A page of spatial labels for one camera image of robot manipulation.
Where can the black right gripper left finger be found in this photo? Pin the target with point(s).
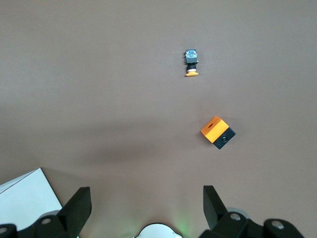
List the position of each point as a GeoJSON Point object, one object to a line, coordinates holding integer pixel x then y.
{"type": "Point", "coordinates": [76, 210]}

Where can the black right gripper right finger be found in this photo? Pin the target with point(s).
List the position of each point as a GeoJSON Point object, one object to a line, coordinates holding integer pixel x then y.
{"type": "Point", "coordinates": [215, 213]}

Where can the white drawer cabinet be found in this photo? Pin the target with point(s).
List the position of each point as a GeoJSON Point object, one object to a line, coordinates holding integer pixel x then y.
{"type": "Point", "coordinates": [24, 196]}

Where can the yellow cap push button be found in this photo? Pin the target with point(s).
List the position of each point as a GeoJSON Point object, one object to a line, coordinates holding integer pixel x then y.
{"type": "Point", "coordinates": [191, 59]}

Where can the orange black button enclosure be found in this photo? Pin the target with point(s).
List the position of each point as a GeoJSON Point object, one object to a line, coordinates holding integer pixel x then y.
{"type": "Point", "coordinates": [214, 129]}

